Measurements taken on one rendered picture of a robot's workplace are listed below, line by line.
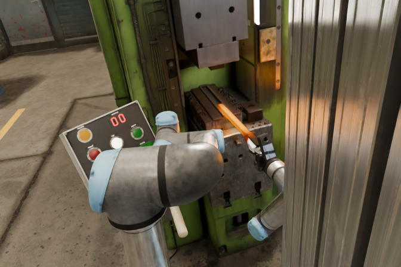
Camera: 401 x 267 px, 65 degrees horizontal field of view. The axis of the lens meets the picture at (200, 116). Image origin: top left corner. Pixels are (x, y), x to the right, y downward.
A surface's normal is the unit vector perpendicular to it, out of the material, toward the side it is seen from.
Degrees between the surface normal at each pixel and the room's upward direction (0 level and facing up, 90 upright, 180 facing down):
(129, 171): 39
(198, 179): 72
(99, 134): 60
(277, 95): 90
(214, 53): 90
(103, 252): 0
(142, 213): 84
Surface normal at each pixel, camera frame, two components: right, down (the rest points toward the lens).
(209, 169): 0.77, -0.17
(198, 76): 0.30, 0.44
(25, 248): -0.11, -0.87
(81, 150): 0.53, -0.18
